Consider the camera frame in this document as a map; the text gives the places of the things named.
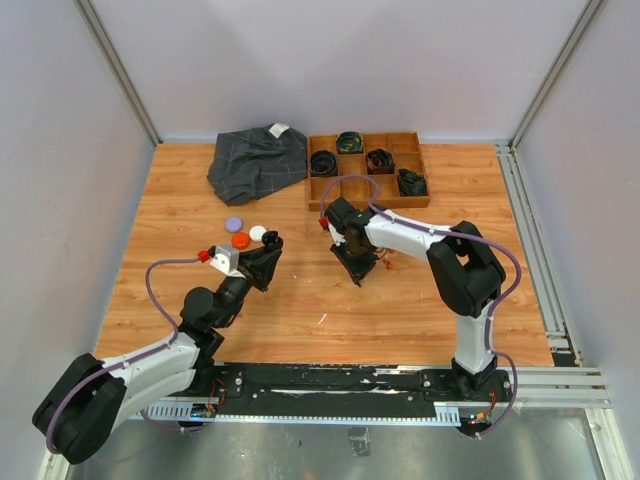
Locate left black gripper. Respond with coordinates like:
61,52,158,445
215,244,281,328

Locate black earbud case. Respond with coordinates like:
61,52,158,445
261,230,283,248

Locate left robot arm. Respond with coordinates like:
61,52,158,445
32,231,284,465

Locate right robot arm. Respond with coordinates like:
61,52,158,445
319,197,506,400

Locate white earbud case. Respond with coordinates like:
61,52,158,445
249,225,267,242

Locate orange earbud case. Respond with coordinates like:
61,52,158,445
231,232,252,250

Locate purple earbud case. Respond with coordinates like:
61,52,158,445
224,216,244,233

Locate grey checked cloth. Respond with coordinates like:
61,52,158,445
207,123,308,206

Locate dark green rolled tie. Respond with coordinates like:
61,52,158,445
397,168,428,196

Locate wooden compartment tray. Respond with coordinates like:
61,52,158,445
307,131,430,212

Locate black rolled belt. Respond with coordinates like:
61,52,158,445
309,150,338,177

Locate brown rolled belt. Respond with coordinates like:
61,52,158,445
366,148,395,175

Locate green patterned rolled tie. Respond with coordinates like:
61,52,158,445
336,131,364,154

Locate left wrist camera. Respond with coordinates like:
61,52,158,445
208,245,243,278

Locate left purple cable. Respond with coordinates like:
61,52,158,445
44,249,211,456

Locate purple cable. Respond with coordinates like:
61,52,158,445
44,249,211,456
317,174,524,441

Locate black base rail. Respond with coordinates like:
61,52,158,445
169,363,512,421

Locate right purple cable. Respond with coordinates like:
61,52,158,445
317,174,524,441

